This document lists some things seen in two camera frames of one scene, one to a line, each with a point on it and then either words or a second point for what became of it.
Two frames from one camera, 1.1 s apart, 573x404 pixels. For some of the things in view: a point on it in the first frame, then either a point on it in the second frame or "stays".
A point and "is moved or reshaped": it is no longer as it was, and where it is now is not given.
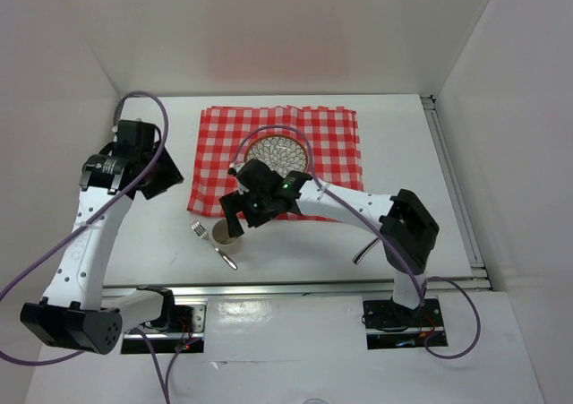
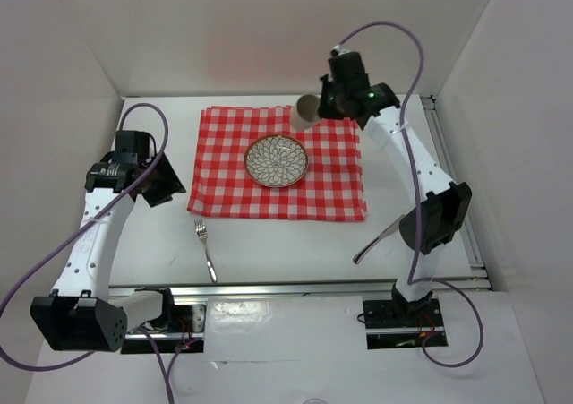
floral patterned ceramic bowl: (281, 152) stays
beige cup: (222, 240) -> (305, 111)
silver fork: (200, 231) is moved or reshaped
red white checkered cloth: (329, 134) stays
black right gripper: (232, 203) -> (324, 111)
